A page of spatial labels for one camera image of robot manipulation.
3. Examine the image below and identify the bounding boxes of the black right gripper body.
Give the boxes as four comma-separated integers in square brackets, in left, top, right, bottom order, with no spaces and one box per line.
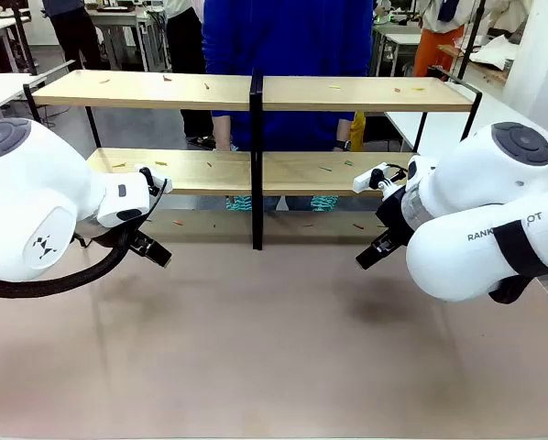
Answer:
[374,184,416,247]

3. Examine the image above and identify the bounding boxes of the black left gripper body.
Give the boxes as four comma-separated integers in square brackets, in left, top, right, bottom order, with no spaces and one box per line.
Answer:
[126,228,160,257]

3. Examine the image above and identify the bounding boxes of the person right forearm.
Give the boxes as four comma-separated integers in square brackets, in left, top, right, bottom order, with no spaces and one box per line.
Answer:
[212,111,233,138]

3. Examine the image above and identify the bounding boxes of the person right hand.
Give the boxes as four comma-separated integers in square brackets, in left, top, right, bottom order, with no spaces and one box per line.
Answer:
[214,132,239,153]

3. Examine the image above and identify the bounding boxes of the yellow object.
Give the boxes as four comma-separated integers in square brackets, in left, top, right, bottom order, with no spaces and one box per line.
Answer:
[349,111,367,153]

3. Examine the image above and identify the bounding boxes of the person blue jeans legs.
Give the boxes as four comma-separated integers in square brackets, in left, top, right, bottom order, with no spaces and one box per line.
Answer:
[263,195,313,213]

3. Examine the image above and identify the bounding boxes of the white side table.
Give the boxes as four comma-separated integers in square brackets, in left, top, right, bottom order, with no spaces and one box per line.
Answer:
[0,71,47,121]
[382,77,548,153]

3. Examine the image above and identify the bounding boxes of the bystander orange trousers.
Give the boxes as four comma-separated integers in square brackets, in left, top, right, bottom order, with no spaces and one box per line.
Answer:
[412,0,468,80]

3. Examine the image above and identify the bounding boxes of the black stand pole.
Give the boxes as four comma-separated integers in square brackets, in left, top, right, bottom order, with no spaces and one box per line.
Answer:
[8,0,39,77]
[455,0,487,83]

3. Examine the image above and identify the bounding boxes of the bystander white top black trousers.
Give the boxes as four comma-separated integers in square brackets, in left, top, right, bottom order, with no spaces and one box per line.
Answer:
[162,0,216,139]

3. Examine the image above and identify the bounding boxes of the person torso blue sweater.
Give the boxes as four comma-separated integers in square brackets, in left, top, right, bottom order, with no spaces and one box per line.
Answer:
[202,0,375,153]

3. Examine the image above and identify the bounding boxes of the grey background desk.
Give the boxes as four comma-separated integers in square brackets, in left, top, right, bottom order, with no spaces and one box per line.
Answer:
[84,3,166,73]

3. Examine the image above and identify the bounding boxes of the bystander in dark clothes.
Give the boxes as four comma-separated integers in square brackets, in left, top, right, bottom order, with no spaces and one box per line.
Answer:
[41,0,104,72]

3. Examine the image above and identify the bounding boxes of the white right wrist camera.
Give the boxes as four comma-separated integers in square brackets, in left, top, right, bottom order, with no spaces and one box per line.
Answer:
[352,167,392,195]

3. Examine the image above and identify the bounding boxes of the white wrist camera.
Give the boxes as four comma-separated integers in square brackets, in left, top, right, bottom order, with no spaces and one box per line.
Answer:
[352,167,392,195]
[134,163,172,194]

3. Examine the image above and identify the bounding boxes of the black braided cable sleeve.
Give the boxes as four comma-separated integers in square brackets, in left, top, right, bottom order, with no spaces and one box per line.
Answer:
[0,177,168,297]

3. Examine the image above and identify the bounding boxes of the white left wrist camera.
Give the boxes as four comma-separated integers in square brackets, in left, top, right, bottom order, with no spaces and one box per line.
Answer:
[134,163,172,194]

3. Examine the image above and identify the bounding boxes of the wooden shelf unit black frame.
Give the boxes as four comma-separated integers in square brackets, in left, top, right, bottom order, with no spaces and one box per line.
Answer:
[250,66,484,251]
[22,60,264,251]

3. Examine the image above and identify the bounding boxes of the black strap on arm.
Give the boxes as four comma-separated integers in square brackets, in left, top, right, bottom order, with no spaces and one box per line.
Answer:
[488,219,548,304]

